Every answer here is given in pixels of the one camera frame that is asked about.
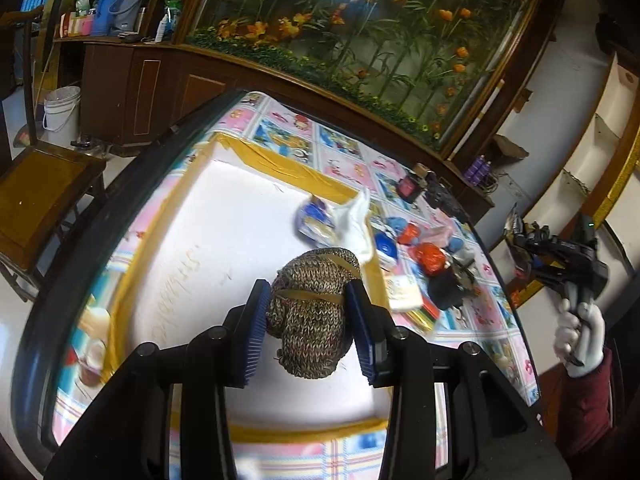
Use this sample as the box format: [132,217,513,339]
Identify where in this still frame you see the yellow cardboard tray box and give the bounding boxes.
[104,132,390,443]

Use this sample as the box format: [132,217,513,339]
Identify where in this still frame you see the brown knitted sock bundle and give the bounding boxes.
[266,247,361,380]

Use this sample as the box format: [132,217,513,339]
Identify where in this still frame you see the patterned plastic tablecloth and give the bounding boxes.
[44,100,563,479]

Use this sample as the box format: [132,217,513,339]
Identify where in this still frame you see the blue thermos jug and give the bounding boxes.
[91,0,118,37]

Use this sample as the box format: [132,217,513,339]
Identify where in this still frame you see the dark bottle with cork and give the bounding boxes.
[396,162,430,204]

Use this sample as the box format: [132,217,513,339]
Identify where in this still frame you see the rainbow striped sponge pack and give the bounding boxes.
[400,300,439,334]

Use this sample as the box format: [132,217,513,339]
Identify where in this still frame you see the white-gloved right hand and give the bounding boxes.
[553,299,605,378]

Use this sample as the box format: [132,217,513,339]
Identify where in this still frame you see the black cylindrical motor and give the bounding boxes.
[427,260,477,311]

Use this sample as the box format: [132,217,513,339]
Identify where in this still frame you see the purple bottles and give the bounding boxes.
[463,155,490,186]

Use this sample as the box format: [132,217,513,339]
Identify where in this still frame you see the blue small cloth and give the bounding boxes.
[384,217,408,238]

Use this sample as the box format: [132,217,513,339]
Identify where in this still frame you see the white patterned tissue pack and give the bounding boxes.
[384,274,423,312]

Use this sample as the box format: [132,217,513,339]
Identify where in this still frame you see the grey thermos jug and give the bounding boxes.
[110,0,142,36]

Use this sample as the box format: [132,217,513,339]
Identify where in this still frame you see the white plastic bucket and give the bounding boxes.
[42,86,81,148]

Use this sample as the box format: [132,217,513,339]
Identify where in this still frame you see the white cloth bag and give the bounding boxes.
[333,188,374,266]

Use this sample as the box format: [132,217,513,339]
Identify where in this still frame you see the glass flower display cabinet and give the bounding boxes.
[178,0,541,154]

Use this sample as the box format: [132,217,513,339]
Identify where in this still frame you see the dark red sleeve forearm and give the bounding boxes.
[556,348,612,457]

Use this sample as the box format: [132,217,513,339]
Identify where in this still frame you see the blue tissue pack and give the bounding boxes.
[374,231,398,271]

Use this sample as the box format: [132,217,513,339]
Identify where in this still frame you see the black gadget on table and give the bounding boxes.
[424,171,471,223]

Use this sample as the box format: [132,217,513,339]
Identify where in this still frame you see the wooden chair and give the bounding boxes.
[1,6,106,302]

